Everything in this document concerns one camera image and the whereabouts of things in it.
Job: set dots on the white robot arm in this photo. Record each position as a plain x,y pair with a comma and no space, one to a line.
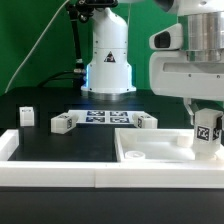
188,58

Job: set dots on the white square tabletop part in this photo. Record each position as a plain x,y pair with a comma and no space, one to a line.
154,145

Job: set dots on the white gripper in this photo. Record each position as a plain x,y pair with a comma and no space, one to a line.
171,74

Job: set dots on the apriltag base sheet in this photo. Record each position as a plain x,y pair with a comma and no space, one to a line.
104,116

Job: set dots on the white u-shaped obstacle fence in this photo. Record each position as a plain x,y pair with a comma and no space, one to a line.
192,174

